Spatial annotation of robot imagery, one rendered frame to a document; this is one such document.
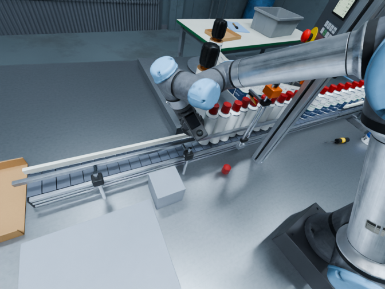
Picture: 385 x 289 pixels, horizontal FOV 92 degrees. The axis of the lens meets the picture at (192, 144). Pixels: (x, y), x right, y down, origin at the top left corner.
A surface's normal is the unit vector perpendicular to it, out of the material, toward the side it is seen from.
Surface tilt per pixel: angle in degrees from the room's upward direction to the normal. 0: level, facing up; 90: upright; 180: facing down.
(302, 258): 90
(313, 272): 90
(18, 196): 0
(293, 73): 108
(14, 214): 0
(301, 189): 0
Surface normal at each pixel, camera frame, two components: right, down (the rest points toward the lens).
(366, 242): -0.85, 0.41
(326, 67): -0.55, 0.73
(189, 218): 0.18, -0.65
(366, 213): -0.95, 0.29
